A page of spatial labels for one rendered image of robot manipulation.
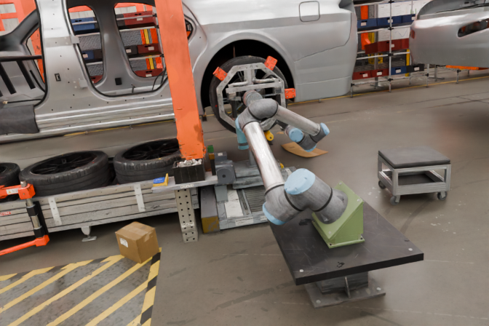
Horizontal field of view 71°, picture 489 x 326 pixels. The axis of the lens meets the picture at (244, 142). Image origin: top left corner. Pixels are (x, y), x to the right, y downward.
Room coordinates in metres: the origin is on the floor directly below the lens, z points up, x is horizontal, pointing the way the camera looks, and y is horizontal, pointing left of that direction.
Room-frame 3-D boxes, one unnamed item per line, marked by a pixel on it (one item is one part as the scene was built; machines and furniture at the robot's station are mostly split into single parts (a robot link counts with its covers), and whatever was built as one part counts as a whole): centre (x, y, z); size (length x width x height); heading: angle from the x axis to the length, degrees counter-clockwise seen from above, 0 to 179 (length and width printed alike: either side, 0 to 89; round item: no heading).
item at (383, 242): (1.56, -0.41, 0.15); 0.60 x 0.60 x 0.30; 7
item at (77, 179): (2.69, 1.49, 0.39); 0.66 x 0.66 x 0.24
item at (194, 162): (2.15, 0.39, 0.51); 0.20 x 0.14 x 0.13; 93
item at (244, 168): (2.90, -0.08, 0.32); 0.40 x 0.30 x 0.28; 96
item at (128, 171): (2.77, 0.77, 0.39); 0.66 x 0.66 x 0.24
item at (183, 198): (2.14, 0.46, 0.21); 0.10 x 0.10 x 0.42; 6
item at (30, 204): (2.22, 1.54, 0.30); 0.09 x 0.05 x 0.50; 96
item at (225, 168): (2.67, 0.21, 0.26); 0.42 x 0.18 x 0.35; 6
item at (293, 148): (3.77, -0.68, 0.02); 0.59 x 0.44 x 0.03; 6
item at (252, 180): (2.90, -0.08, 0.13); 0.50 x 0.36 x 0.10; 96
